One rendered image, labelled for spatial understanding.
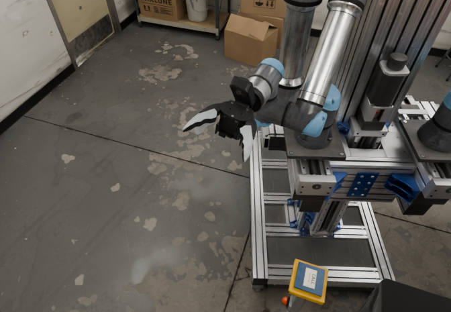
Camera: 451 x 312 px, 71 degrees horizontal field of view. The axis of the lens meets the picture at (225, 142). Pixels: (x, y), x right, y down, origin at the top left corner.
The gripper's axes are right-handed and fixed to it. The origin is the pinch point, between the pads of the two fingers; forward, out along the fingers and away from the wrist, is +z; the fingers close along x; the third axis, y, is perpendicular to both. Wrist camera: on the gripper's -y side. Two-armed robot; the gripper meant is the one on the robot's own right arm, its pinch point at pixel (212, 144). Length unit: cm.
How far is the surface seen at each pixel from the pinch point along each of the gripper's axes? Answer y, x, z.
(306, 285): 66, -40, -11
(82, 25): 172, 276, -202
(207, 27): 175, 159, -300
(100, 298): 177, 55, 18
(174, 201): 177, 53, -65
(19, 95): 184, 251, -86
